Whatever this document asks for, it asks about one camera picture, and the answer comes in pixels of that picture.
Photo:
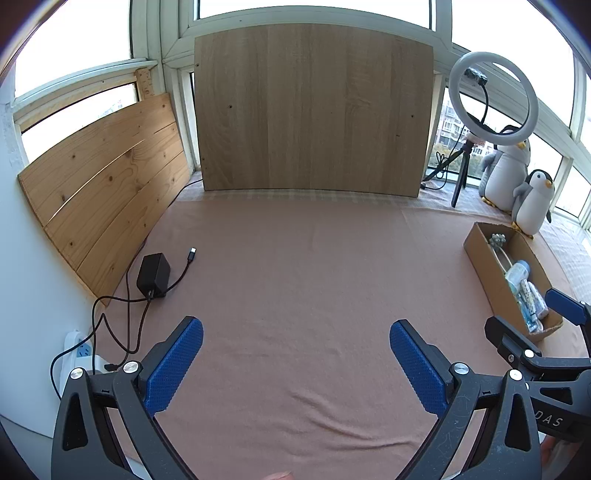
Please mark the white blue cap lotion bottle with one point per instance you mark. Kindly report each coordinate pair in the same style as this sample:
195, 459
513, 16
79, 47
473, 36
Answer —
517, 272

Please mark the blue white packet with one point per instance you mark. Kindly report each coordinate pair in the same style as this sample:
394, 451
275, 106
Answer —
533, 323

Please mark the small wooden strip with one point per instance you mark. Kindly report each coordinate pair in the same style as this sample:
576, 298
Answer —
144, 83

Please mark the small penguin plush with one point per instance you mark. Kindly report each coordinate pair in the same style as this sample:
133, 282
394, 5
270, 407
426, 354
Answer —
531, 207

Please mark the oak veneer board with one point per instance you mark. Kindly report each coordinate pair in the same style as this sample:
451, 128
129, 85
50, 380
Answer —
314, 110

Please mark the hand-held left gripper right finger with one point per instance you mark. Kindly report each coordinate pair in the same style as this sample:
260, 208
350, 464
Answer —
415, 364

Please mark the black tripod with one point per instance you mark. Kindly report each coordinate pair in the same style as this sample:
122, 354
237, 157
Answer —
464, 170

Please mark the person's right hand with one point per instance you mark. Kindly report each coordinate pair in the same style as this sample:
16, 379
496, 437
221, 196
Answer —
549, 452

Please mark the pine slat board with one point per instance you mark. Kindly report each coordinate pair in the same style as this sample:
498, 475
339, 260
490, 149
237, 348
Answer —
106, 184

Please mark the large penguin plush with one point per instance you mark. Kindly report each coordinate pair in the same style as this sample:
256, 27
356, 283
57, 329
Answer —
505, 175

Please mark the person's left hand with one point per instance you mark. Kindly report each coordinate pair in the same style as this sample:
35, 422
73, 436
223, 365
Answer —
279, 476

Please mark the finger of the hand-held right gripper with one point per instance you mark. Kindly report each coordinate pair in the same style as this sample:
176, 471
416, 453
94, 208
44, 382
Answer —
508, 337
565, 304

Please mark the pale blue flower hair clip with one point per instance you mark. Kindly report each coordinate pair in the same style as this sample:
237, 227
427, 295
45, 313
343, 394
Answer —
497, 240

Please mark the white power strip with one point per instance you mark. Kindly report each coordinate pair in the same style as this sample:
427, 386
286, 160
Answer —
81, 350

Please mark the printed lip balm tube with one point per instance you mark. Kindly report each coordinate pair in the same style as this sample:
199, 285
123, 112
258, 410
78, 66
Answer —
531, 297

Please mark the cardboard box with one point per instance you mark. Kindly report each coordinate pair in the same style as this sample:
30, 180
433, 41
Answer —
489, 277

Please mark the black gooseneck phone clamp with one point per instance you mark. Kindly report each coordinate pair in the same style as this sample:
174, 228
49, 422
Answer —
475, 74

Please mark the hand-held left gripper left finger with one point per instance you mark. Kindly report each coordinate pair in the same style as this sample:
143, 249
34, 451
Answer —
178, 364

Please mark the plaid cloth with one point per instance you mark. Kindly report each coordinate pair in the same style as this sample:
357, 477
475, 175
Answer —
323, 194

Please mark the white window frame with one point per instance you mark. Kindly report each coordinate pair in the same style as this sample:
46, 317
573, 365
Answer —
178, 41

